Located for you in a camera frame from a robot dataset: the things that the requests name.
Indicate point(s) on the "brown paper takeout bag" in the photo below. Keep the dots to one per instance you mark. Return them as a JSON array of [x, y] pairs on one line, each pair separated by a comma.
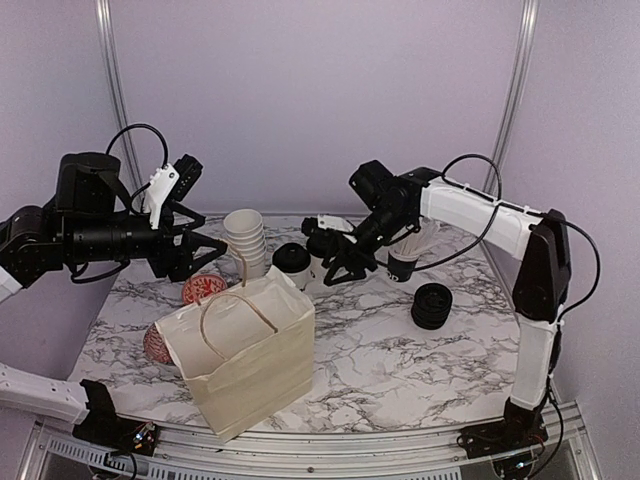
[[245, 353]]

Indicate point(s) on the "front aluminium rail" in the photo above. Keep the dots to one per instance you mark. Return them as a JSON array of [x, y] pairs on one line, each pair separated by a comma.
[[191, 452]]

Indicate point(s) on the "aluminium frame post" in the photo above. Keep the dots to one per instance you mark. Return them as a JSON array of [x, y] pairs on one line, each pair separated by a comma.
[[109, 53], [516, 87]]

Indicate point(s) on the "white paper coffee cup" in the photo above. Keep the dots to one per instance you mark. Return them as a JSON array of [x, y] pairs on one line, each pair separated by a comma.
[[317, 270]]

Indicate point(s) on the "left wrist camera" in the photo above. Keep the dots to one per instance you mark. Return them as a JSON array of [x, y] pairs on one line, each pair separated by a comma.
[[171, 182]]

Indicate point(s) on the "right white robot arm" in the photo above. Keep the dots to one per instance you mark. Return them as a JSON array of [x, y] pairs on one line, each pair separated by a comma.
[[538, 240]]

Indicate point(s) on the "right aluminium frame post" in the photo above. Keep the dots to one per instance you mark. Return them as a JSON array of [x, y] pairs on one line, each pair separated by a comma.
[[516, 87]]

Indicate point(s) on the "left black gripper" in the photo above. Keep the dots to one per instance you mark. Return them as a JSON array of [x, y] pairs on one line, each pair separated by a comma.
[[179, 264]]

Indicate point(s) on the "stack of white paper cups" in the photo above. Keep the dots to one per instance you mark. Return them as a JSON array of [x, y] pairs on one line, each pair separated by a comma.
[[244, 230]]

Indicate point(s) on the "stack of black lids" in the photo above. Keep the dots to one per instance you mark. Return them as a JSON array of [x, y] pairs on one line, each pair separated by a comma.
[[431, 306]]

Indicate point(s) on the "bundle of white wrapped straws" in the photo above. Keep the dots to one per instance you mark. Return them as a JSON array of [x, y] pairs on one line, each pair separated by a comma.
[[416, 244]]

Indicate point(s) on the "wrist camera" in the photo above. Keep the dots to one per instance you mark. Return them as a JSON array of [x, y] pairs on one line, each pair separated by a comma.
[[335, 226], [171, 182]]

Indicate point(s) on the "left aluminium frame post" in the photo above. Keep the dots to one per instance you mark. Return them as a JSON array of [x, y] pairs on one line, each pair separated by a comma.
[[109, 53]]

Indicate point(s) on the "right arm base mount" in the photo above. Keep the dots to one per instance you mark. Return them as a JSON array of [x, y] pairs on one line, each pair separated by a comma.
[[517, 428]]

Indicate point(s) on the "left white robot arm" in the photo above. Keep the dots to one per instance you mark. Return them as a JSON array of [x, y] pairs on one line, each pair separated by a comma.
[[92, 227]]

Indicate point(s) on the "red geometric ceramic bowl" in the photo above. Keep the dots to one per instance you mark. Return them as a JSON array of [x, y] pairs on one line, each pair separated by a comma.
[[155, 348]]

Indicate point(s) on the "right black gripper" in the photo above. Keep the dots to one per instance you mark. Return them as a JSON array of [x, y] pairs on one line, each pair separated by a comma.
[[347, 259]]

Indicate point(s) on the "red floral ceramic bowl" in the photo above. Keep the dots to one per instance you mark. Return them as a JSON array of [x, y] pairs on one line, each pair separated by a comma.
[[201, 286]]

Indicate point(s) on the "black cup holding straws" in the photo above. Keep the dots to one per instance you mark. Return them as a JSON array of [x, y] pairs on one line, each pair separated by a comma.
[[400, 267]]

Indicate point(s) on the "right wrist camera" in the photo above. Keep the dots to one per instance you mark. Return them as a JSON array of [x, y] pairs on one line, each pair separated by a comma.
[[335, 226]]

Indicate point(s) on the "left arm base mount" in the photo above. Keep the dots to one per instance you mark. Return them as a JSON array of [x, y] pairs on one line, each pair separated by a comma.
[[104, 427]]

